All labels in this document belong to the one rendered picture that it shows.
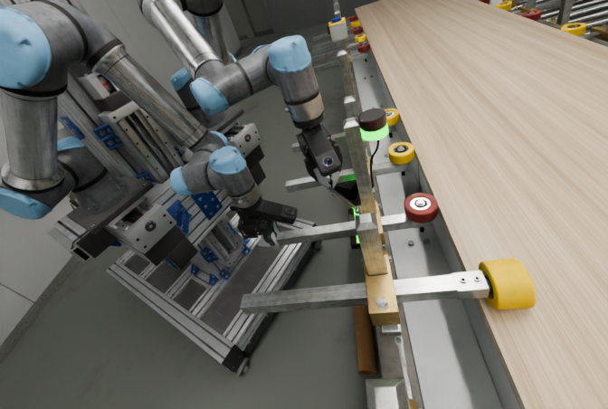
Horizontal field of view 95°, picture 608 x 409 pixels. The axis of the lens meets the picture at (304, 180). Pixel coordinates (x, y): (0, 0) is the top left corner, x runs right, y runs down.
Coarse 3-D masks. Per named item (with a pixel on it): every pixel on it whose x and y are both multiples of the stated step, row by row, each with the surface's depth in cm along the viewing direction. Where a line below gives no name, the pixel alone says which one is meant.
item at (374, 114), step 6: (366, 114) 61; (372, 114) 61; (378, 114) 60; (384, 114) 59; (366, 120) 59; (372, 120) 59; (378, 144) 65; (372, 156) 68; (372, 162) 69; (372, 174) 72; (372, 180) 73; (372, 186) 74
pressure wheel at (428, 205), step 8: (408, 200) 73; (416, 200) 72; (424, 200) 72; (432, 200) 70; (408, 208) 71; (416, 208) 70; (424, 208) 70; (432, 208) 69; (408, 216) 72; (416, 216) 69; (424, 216) 69; (432, 216) 69
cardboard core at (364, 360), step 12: (360, 312) 137; (360, 324) 133; (360, 336) 129; (372, 336) 130; (360, 348) 125; (372, 348) 125; (360, 360) 122; (372, 360) 121; (360, 372) 121; (372, 372) 122
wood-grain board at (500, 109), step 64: (384, 0) 279; (448, 0) 209; (384, 64) 150; (448, 64) 128; (512, 64) 111; (576, 64) 98; (448, 128) 92; (512, 128) 83; (576, 128) 75; (448, 192) 72; (512, 192) 66; (576, 192) 61; (512, 256) 55; (576, 256) 52; (512, 320) 47; (576, 320) 45; (512, 384) 42; (576, 384) 39
